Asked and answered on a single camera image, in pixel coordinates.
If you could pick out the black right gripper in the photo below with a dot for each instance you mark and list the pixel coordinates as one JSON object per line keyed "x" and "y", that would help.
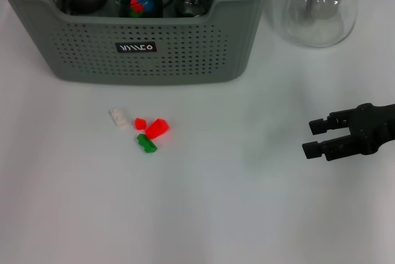
{"x": 376, "y": 128}

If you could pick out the green toy brick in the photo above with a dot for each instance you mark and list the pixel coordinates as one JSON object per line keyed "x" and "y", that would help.
{"x": 147, "y": 143}
{"x": 135, "y": 14}

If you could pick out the small orange-red brick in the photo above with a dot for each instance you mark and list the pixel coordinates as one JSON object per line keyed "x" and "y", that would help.
{"x": 140, "y": 123}
{"x": 135, "y": 5}

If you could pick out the grey-green perforated storage bin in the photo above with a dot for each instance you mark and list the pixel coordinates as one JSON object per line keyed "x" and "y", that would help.
{"x": 191, "y": 60}

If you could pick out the glass teapot with black lid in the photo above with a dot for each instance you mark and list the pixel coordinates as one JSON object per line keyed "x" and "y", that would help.
{"x": 321, "y": 20}

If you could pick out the orange-red sloped brick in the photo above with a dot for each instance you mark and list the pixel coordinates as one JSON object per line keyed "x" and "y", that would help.
{"x": 157, "y": 129}

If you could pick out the tiny white brick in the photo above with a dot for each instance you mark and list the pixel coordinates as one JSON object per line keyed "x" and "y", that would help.
{"x": 118, "y": 117}

